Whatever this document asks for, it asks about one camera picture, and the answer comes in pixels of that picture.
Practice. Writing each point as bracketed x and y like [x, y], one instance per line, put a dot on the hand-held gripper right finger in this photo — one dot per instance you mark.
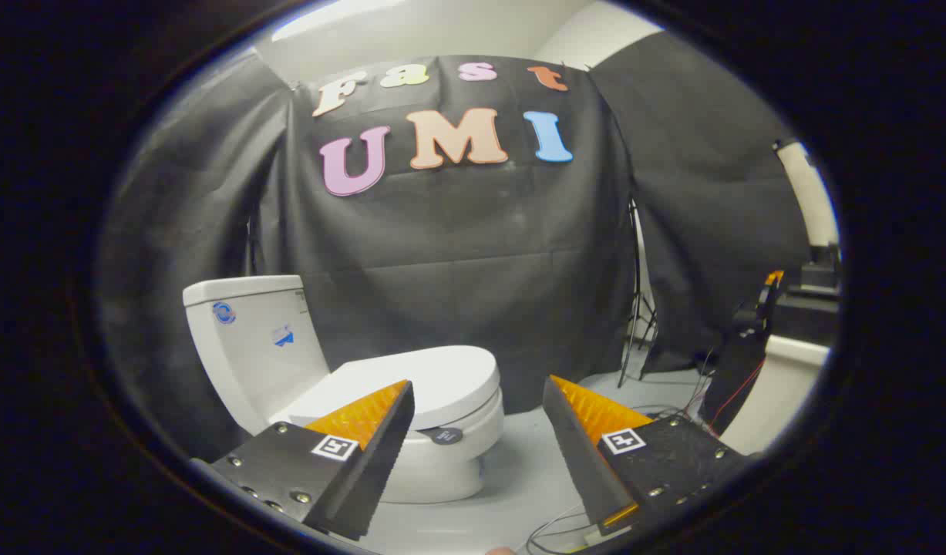
[573, 455]

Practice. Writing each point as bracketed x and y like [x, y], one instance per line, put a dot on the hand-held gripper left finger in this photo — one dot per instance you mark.
[380, 455]

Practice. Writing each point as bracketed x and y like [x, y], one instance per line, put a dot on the black lid pull tab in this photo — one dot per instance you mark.
[446, 436]

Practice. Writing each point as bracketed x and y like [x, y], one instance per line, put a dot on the white toilet lid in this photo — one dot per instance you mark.
[442, 378]

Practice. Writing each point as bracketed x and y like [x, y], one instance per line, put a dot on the white toilet bowl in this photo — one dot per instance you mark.
[442, 470]

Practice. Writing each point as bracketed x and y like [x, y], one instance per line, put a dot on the black tripod stand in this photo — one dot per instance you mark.
[637, 308]

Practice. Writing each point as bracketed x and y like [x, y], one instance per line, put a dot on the white table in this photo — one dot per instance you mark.
[781, 393]

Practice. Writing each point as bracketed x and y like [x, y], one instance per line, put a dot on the black backdrop cloth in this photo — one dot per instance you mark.
[480, 254]

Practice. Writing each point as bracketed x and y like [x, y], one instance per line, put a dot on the black box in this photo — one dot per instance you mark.
[808, 316]

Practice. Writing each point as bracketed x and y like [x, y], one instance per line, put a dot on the white pillar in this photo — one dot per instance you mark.
[812, 200]

